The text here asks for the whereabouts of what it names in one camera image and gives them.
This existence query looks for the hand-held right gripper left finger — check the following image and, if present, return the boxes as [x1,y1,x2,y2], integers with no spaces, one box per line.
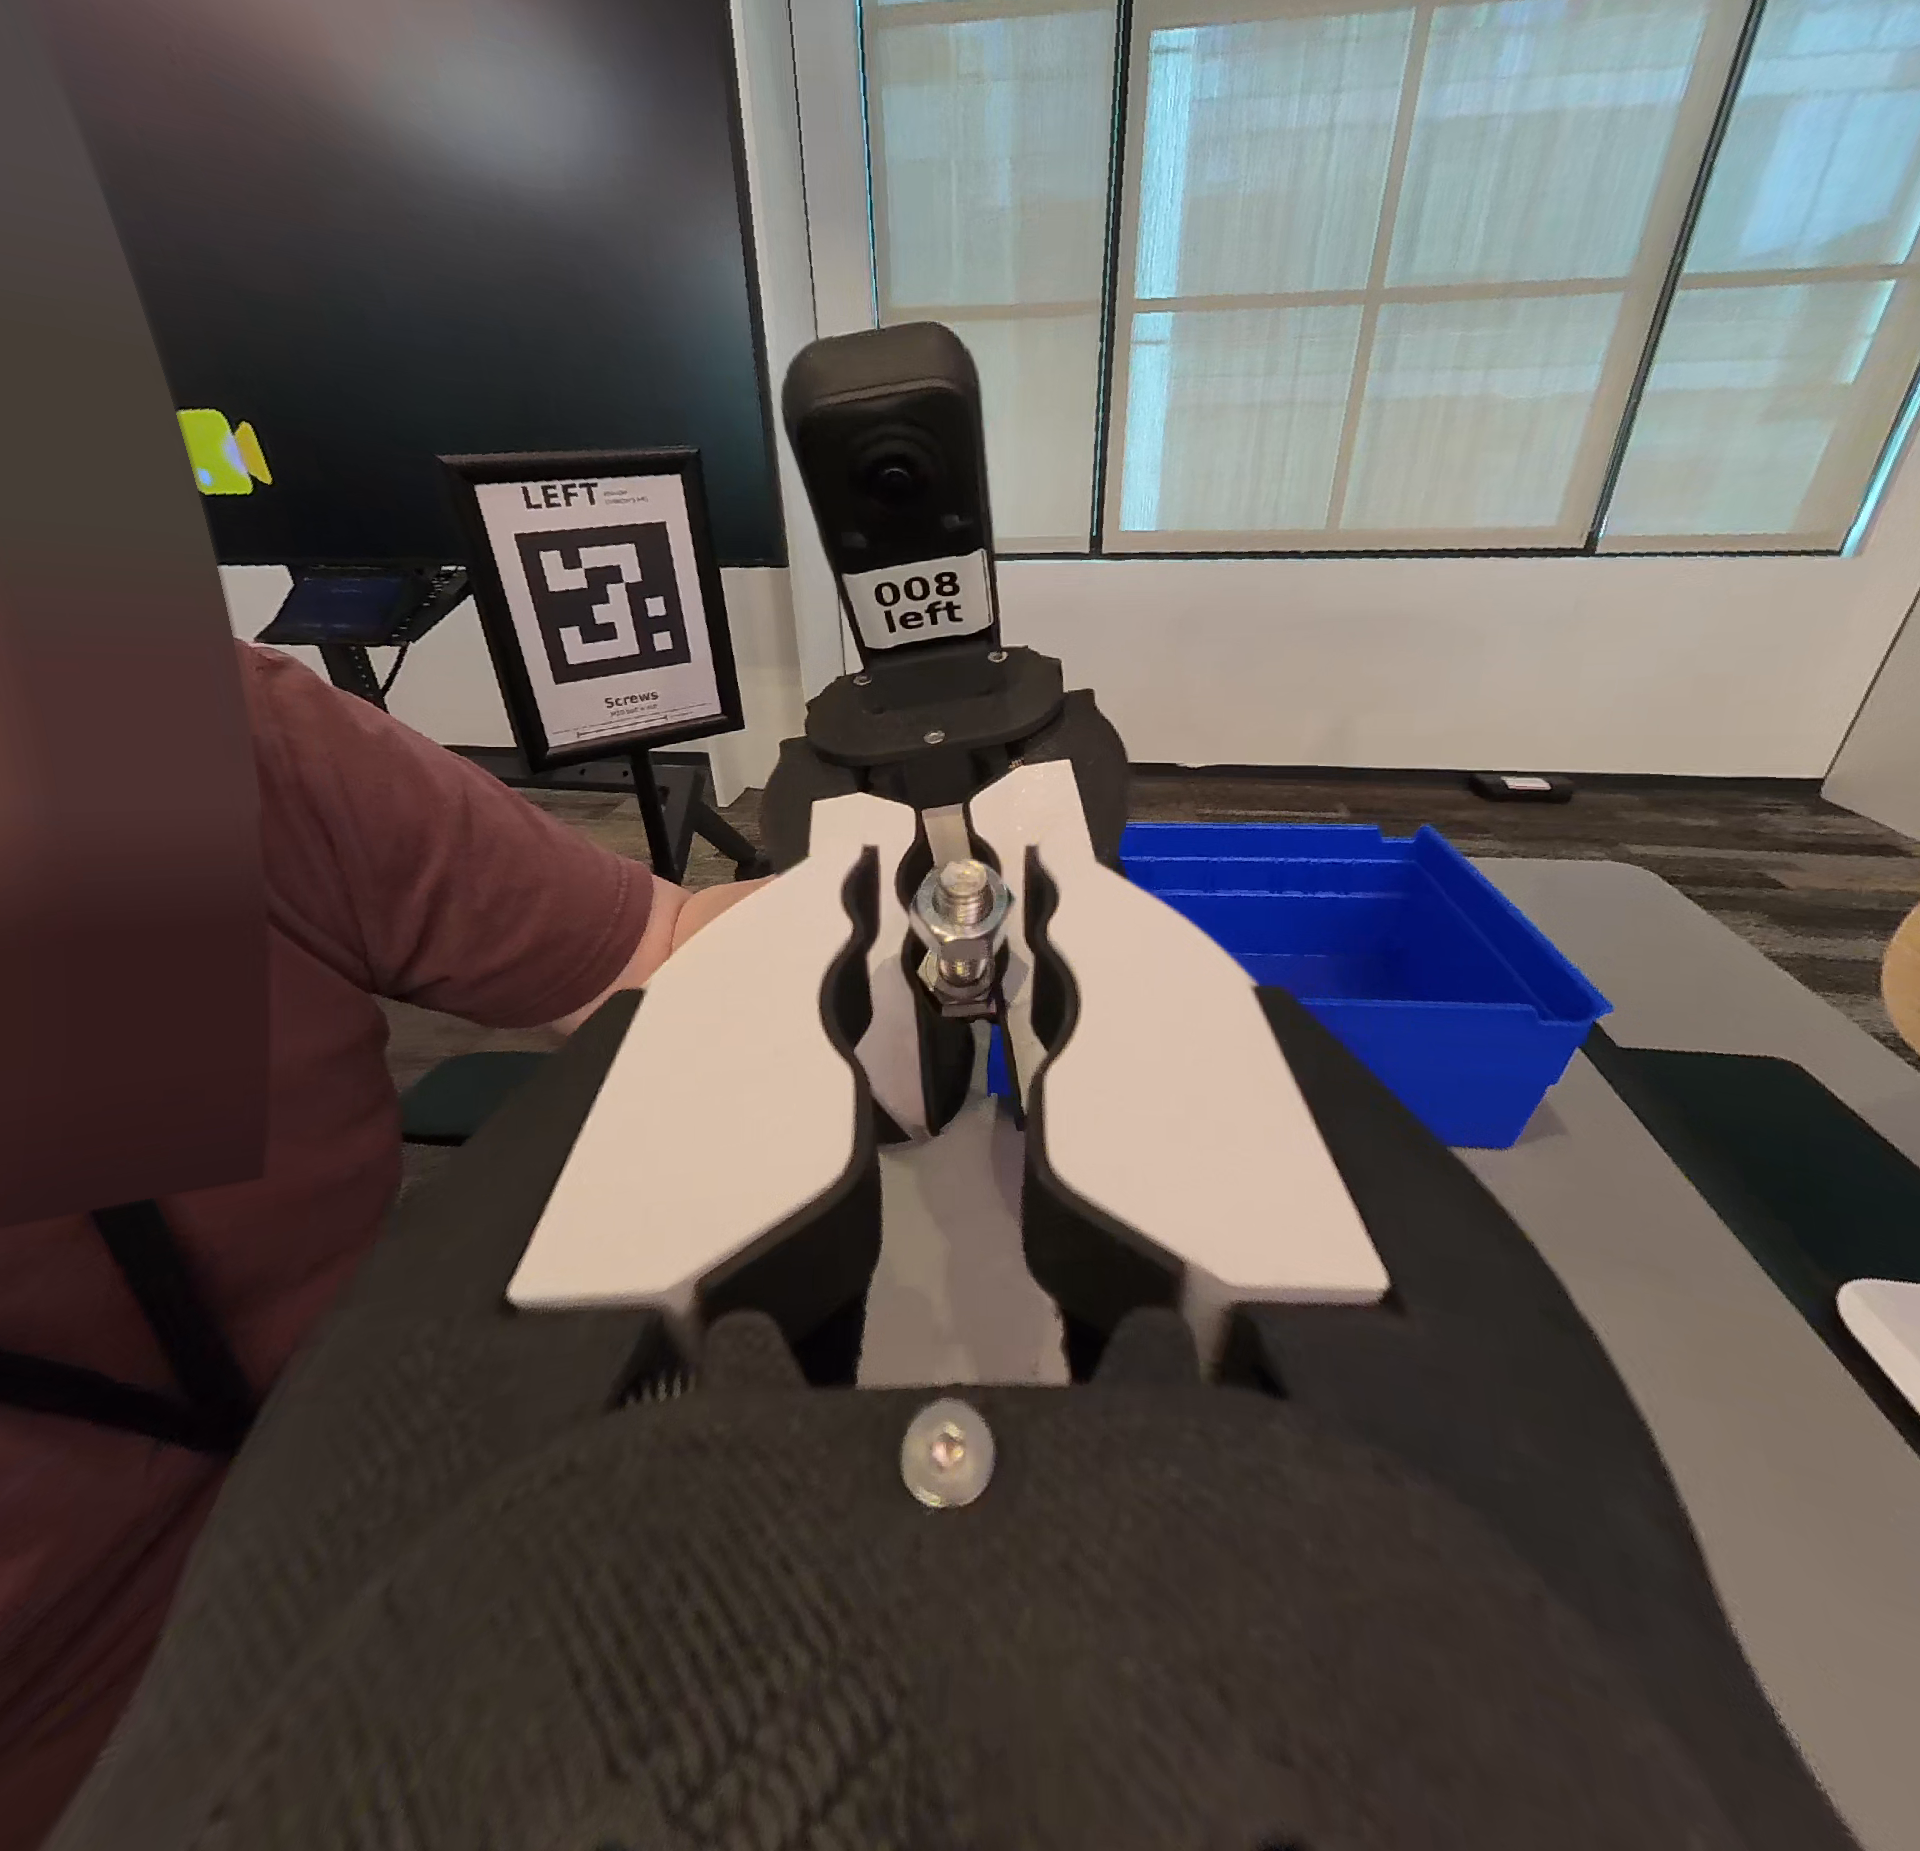
[504,839,887,1384]

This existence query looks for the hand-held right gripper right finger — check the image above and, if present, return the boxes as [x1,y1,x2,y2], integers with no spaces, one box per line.
[1021,843,1394,1384]

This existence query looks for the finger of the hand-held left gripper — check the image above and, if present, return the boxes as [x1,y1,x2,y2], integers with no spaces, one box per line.
[971,755,1127,1121]
[806,787,939,1141]

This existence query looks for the silver hex nut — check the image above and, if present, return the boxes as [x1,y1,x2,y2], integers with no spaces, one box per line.
[909,891,1008,964]

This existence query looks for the silver hex bolt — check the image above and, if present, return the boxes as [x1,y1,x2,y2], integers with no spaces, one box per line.
[909,861,1008,1019]

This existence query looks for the blue plastic parts bin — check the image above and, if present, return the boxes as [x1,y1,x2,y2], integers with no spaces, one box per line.
[1118,823,1612,1153]

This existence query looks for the person's left forearm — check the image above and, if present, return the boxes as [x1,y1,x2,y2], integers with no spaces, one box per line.
[649,872,782,990]

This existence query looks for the black sign stand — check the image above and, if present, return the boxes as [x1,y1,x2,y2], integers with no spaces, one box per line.
[254,562,761,888]

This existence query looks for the black framed marker sign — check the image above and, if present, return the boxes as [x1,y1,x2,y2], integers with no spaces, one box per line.
[436,449,745,773]

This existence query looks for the small dark tablet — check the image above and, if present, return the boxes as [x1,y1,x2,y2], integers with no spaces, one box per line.
[254,569,432,647]

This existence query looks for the large grid window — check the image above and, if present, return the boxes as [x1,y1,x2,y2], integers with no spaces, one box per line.
[854,0,1920,554]

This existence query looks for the large black screen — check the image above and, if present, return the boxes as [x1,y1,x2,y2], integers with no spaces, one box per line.
[0,0,790,571]

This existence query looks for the instruction sheet on stand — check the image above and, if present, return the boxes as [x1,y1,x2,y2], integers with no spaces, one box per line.
[1837,898,1920,1417]

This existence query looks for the black lanyard strap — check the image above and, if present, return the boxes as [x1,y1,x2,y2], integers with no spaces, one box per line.
[0,1203,259,1454]

